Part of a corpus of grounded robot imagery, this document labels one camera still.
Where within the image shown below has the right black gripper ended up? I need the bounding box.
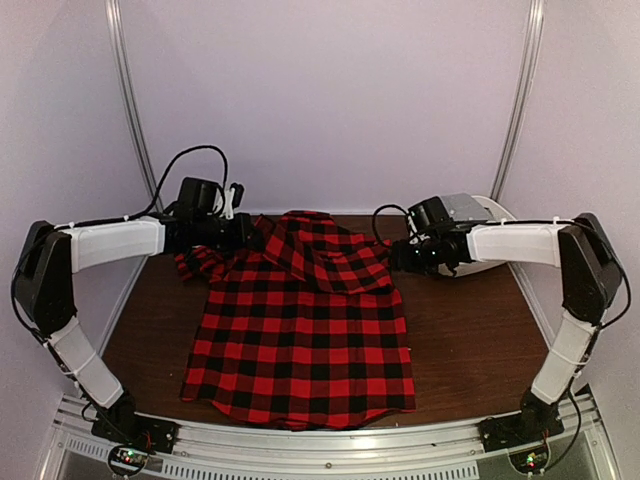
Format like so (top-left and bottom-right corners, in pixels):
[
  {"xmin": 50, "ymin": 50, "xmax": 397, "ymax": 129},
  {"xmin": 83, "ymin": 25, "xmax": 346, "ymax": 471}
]
[{"xmin": 389, "ymin": 237, "xmax": 441, "ymax": 275}]

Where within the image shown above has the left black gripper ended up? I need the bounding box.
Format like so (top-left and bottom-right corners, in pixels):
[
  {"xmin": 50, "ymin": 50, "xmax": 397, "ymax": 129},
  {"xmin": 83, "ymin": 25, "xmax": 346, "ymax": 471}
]
[{"xmin": 193, "ymin": 213, "xmax": 262, "ymax": 253}]

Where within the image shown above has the white plastic tub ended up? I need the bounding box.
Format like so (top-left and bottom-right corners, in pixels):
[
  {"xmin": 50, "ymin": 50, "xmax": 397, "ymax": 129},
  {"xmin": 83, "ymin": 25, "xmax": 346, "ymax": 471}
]
[{"xmin": 438, "ymin": 193, "xmax": 516, "ymax": 277}]

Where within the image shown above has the red black plaid shirt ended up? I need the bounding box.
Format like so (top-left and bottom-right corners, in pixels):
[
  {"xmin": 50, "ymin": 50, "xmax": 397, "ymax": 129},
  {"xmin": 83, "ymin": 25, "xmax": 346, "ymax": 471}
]
[{"xmin": 175, "ymin": 211, "xmax": 416, "ymax": 430}]

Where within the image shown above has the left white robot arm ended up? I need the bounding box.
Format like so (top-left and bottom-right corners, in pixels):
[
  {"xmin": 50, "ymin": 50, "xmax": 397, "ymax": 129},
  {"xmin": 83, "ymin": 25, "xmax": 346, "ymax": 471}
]
[{"xmin": 11, "ymin": 213, "xmax": 252, "ymax": 444}]

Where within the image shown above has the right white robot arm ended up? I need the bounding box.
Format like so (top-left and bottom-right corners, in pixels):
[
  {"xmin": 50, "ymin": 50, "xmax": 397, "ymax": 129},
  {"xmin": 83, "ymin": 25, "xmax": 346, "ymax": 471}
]
[{"xmin": 387, "ymin": 213, "xmax": 632, "ymax": 442}]

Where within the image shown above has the grey button shirt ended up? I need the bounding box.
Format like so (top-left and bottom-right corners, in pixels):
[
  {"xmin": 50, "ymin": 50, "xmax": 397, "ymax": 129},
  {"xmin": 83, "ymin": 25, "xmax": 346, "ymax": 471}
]
[{"xmin": 440, "ymin": 193, "xmax": 494, "ymax": 223}]

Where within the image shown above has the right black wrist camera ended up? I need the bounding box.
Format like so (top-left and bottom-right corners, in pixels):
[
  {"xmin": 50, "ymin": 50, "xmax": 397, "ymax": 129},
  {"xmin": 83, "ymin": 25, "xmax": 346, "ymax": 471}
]
[{"xmin": 408, "ymin": 196, "xmax": 452, "ymax": 236}]

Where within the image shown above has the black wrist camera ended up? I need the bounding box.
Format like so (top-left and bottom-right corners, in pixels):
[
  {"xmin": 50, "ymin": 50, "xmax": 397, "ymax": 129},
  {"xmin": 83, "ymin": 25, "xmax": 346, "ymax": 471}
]
[
  {"xmin": 173, "ymin": 177, "xmax": 245, "ymax": 221},
  {"xmin": 408, "ymin": 196, "xmax": 452, "ymax": 236}
]

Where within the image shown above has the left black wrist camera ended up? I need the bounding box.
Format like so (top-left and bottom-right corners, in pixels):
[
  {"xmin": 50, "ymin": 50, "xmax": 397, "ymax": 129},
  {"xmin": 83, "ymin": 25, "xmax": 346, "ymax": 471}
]
[{"xmin": 173, "ymin": 177, "xmax": 245, "ymax": 221}]

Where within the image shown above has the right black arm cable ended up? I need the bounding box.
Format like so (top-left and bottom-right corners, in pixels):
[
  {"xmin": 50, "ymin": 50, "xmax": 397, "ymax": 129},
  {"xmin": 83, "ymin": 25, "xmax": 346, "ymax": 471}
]
[{"xmin": 372, "ymin": 202, "xmax": 414, "ymax": 246}]

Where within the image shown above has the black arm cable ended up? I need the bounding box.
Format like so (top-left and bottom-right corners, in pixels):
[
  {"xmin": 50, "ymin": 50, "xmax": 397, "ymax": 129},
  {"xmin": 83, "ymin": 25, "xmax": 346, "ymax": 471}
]
[
  {"xmin": 134, "ymin": 144, "xmax": 231, "ymax": 221},
  {"xmin": 372, "ymin": 202, "xmax": 414, "ymax": 246}
]

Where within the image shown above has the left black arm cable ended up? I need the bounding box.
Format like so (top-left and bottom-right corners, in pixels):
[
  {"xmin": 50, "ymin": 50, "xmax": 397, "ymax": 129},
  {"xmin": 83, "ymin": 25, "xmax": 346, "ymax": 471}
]
[{"xmin": 134, "ymin": 144, "xmax": 231, "ymax": 221}]

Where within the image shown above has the right aluminium frame post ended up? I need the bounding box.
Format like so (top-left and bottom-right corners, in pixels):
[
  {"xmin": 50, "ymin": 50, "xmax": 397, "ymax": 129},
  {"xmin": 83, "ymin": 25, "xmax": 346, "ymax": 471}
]
[{"xmin": 490, "ymin": 0, "xmax": 546, "ymax": 201}]

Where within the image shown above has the aluminium frame post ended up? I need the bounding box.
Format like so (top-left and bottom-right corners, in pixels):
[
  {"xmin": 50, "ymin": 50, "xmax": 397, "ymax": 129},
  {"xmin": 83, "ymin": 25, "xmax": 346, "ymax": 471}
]
[
  {"xmin": 104, "ymin": 0, "xmax": 164, "ymax": 211},
  {"xmin": 490, "ymin": 0, "xmax": 546, "ymax": 201}
]

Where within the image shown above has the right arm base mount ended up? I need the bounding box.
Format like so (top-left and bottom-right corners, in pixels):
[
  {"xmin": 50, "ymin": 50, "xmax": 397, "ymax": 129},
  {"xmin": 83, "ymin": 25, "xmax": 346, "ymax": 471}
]
[{"xmin": 478, "ymin": 390, "xmax": 564, "ymax": 452}]

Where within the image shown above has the aluminium front rail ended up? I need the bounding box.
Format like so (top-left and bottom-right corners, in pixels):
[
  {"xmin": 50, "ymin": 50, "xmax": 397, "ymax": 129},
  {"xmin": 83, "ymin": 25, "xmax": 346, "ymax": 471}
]
[{"xmin": 35, "ymin": 393, "xmax": 622, "ymax": 479}]

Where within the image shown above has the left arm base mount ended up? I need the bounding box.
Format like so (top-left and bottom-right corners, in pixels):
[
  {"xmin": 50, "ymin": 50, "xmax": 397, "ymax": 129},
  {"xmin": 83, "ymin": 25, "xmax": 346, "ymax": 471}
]
[{"xmin": 85, "ymin": 389, "xmax": 179, "ymax": 454}]

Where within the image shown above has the left aluminium frame post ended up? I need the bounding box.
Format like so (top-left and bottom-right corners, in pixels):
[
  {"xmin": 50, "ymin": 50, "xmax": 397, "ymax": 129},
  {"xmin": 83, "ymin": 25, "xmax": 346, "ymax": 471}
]
[{"xmin": 104, "ymin": 0, "xmax": 164, "ymax": 211}]

